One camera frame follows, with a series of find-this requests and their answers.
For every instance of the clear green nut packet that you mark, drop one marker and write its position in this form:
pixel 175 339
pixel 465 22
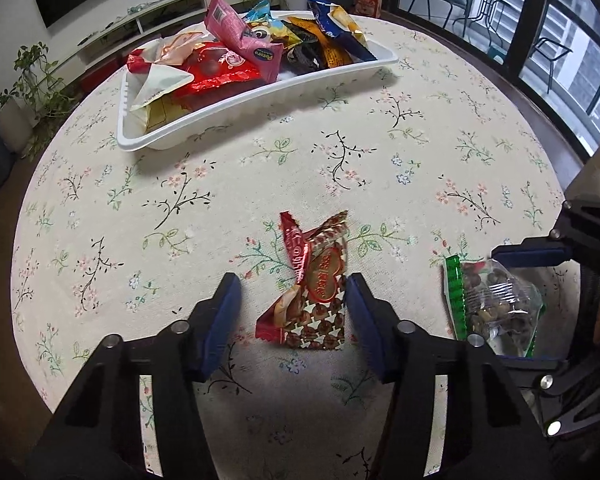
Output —
pixel 486 300

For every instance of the potted plant white pot left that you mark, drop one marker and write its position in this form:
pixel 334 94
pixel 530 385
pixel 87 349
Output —
pixel 45 91

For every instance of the red snack bag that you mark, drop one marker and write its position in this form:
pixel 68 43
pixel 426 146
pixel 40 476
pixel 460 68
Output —
pixel 214 66

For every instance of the clear orange bear packet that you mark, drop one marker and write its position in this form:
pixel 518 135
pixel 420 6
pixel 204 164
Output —
pixel 175 50

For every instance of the red star heart candy packet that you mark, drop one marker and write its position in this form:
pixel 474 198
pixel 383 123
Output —
pixel 311 314

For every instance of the pink cartoon snack packet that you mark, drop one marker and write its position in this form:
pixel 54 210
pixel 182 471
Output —
pixel 223 22

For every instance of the red gift box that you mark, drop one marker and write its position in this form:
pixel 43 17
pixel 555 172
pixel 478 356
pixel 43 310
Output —
pixel 369 8

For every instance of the black snack packet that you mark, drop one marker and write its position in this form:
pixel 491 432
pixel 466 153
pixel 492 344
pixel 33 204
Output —
pixel 308 55

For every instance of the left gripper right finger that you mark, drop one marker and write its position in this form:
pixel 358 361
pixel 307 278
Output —
pixel 376 326

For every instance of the blue orange cookie packet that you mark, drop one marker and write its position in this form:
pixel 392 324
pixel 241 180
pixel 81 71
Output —
pixel 337 25

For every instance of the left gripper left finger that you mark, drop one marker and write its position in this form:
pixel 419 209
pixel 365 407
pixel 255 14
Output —
pixel 211 323

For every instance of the orange snack packet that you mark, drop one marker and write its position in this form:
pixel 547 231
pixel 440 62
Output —
pixel 335 56

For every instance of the gold foil snack packet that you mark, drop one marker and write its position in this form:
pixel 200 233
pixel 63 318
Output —
pixel 161 112

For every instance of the light blue chips bag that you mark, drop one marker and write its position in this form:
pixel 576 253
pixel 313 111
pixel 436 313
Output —
pixel 259 19

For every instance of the white plastic tray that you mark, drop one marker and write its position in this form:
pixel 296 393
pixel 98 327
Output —
pixel 131 134

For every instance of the red white cone snack packet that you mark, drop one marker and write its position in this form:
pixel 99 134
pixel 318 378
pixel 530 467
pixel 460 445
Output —
pixel 157 80

